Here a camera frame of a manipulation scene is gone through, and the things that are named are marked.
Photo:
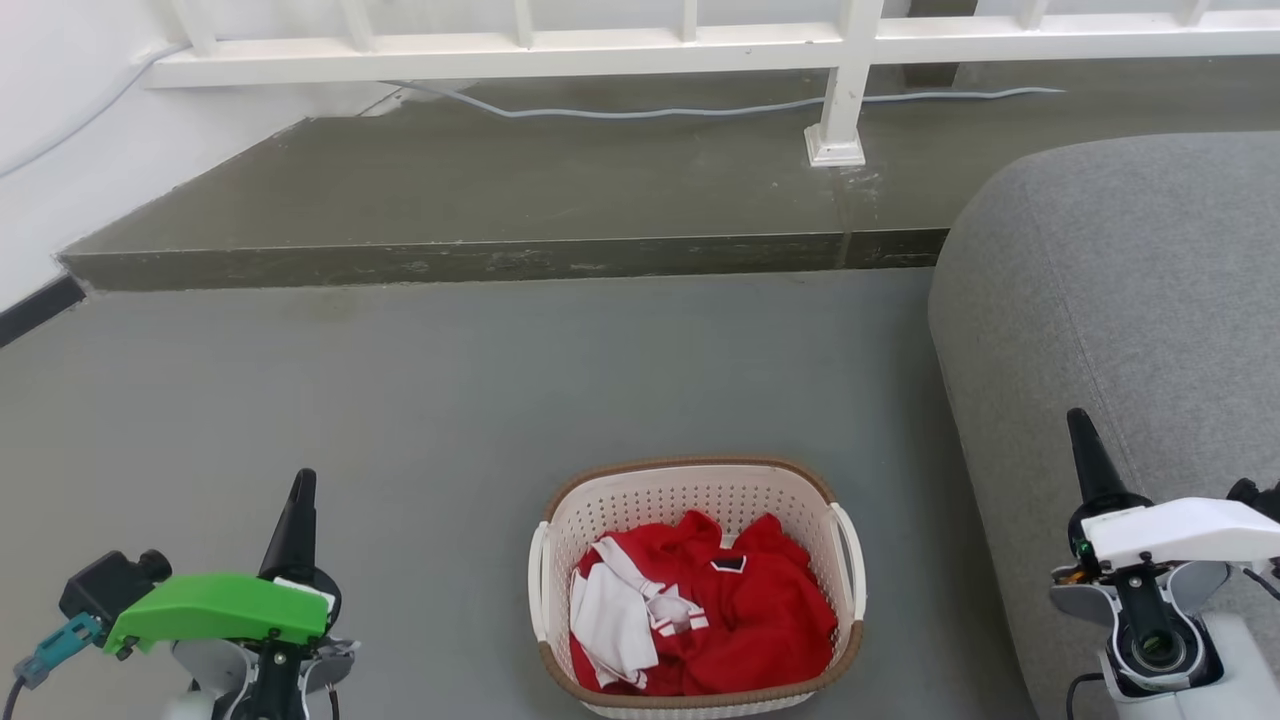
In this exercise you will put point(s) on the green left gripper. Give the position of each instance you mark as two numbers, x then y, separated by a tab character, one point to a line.
220	605

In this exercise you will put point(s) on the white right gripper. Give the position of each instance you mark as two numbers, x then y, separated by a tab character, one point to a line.
1170	530

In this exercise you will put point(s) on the cream perforated laundry basket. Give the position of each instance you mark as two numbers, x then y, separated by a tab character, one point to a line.
680	495

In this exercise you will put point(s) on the grey fabric sofa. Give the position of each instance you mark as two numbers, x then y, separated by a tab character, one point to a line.
1130	300

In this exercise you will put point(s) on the white garment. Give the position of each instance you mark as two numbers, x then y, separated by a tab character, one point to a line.
605	615

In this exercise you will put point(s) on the black baseboard strip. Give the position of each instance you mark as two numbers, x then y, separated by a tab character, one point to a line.
35	310

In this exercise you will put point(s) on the red garment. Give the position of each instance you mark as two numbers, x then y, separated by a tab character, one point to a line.
770	610

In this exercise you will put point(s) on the grey concrete step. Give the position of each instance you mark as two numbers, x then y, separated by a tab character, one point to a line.
500	190

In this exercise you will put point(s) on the white wooden railing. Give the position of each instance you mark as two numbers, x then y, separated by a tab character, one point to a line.
600	48

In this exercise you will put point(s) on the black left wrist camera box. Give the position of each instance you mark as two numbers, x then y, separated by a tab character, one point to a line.
110	585

